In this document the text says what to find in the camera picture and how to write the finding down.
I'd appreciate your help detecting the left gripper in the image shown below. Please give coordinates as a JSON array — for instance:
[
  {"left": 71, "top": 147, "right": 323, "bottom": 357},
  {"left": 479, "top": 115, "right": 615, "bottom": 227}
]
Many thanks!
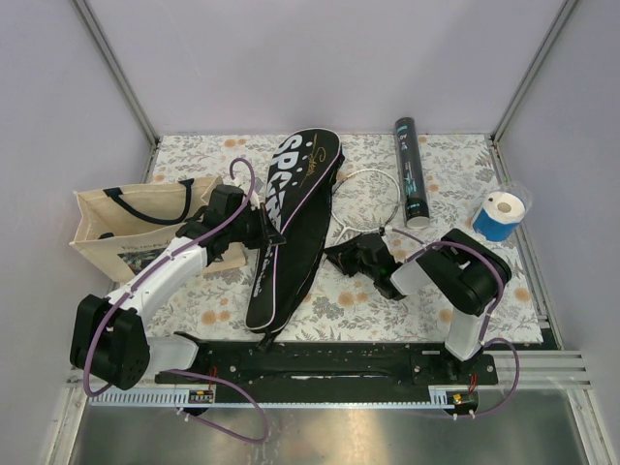
[{"left": 227, "top": 202, "right": 285, "bottom": 250}]

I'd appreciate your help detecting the white racket black handle front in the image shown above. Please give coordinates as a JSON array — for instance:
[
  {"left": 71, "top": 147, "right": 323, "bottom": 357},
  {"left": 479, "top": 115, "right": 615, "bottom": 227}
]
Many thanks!
[{"left": 326, "top": 168, "right": 401, "bottom": 246}]

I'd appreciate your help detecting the black sport racket cover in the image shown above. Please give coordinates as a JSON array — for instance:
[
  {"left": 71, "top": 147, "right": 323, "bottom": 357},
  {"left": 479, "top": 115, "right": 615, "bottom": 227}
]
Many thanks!
[{"left": 245, "top": 128, "right": 345, "bottom": 352}]

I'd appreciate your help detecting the black shuttlecock tube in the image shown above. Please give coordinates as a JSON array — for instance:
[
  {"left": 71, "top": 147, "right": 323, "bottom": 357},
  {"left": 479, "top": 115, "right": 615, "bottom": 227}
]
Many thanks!
[{"left": 393, "top": 117, "right": 430, "bottom": 230}]

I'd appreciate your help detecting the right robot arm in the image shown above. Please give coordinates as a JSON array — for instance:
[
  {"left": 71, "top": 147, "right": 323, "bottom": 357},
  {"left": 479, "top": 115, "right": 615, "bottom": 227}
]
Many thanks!
[{"left": 324, "top": 229, "right": 512, "bottom": 384}]

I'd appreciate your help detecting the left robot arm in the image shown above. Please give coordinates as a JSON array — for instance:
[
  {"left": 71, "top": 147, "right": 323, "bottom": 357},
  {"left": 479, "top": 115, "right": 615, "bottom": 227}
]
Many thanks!
[{"left": 70, "top": 184, "right": 284, "bottom": 389}]

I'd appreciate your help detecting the floral table mat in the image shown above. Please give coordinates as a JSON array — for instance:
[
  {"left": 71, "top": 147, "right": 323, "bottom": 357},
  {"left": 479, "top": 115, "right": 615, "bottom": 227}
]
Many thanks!
[{"left": 147, "top": 134, "right": 543, "bottom": 345}]

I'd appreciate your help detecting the beige canvas tote bag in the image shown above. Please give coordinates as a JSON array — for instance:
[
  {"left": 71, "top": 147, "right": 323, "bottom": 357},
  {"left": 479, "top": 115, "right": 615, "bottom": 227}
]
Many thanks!
[{"left": 71, "top": 176, "right": 222, "bottom": 284}]

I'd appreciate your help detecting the blue wrapped toilet paper roll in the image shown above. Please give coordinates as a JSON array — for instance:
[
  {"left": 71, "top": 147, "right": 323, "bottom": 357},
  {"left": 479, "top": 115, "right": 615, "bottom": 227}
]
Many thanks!
[{"left": 472, "top": 191, "right": 527, "bottom": 242}]

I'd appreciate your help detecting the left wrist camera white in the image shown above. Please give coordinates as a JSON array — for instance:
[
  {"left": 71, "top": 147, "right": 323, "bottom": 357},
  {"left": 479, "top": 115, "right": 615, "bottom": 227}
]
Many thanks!
[{"left": 232, "top": 175, "right": 264, "bottom": 198}]

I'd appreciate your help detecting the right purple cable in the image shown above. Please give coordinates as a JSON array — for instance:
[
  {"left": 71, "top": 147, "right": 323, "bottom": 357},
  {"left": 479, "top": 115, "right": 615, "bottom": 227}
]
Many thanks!
[{"left": 391, "top": 227, "right": 522, "bottom": 418}]

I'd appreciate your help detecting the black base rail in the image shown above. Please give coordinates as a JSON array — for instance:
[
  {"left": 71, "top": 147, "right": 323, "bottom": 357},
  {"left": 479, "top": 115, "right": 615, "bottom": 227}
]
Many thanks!
[{"left": 155, "top": 340, "right": 498, "bottom": 399}]

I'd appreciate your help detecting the white slotted cable duct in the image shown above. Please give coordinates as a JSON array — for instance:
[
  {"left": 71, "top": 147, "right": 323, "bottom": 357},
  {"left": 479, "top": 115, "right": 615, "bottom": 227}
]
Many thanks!
[{"left": 89, "top": 387, "right": 479, "bottom": 410}]

